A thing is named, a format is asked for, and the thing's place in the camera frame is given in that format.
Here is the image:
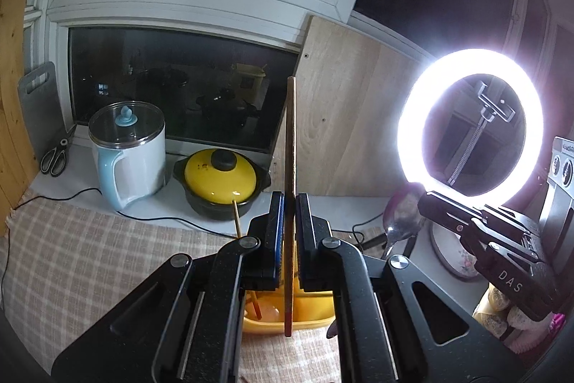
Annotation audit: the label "steel spoon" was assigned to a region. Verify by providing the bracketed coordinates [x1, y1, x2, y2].
[381, 183, 428, 261]

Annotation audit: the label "red wooden chopstick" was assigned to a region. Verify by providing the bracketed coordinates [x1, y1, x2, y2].
[231, 200, 243, 238]
[284, 77, 297, 337]
[249, 291, 263, 321]

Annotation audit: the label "right gloved hand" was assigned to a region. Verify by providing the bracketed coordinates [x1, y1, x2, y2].
[472, 285, 565, 355]

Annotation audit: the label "floral white slow cooker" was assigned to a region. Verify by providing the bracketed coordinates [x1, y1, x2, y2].
[430, 224, 480, 281]

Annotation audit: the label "yellow plastic bucket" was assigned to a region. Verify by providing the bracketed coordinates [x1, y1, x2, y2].
[242, 290, 335, 335]

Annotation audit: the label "black phone clamp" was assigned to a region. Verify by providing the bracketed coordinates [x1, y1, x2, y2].
[475, 81, 516, 123]

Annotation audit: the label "checkered pink tablecloth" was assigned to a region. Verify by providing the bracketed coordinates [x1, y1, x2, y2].
[0, 188, 342, 383]

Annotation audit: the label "yellow lid black pot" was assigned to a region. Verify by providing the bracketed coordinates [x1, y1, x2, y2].
[173, 149, 272, 221]

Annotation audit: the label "light blue electric kettle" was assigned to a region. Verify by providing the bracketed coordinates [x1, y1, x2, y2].
[89, 101, 165, 211]

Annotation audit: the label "black scissors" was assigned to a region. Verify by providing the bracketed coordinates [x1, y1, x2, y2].
[40, 126, 75, 177]

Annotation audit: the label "light plywood board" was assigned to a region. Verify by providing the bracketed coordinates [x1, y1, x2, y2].
[295, 15, 424, 197]

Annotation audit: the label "grey cutting board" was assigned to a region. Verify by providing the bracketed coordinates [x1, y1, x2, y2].
[18, 61, 67, 161]

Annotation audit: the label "black ring light cable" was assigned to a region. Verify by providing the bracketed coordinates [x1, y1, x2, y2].
[350, 209, 387, 247]

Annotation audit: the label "black kettle power cable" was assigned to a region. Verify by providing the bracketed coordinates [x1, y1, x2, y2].
[10, 186, 235, 240]

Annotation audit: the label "white ring light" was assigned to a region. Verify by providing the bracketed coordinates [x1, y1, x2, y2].
[397, 48, 544, 207]

